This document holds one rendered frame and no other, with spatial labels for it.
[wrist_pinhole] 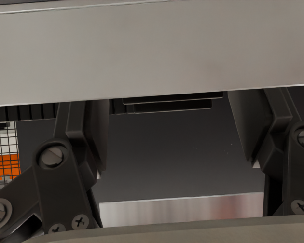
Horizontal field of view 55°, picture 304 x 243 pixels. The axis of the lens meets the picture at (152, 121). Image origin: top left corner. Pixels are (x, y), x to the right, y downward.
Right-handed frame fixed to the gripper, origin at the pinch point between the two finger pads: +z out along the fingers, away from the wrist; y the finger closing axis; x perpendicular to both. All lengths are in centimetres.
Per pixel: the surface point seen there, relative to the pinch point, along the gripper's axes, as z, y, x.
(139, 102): 15.1, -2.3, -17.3
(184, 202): -1.0, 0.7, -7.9
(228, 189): 20, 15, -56
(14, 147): 219, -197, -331
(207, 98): 15.1, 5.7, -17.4
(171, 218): -1.7, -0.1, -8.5
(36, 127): 33, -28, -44
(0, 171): 74, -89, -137
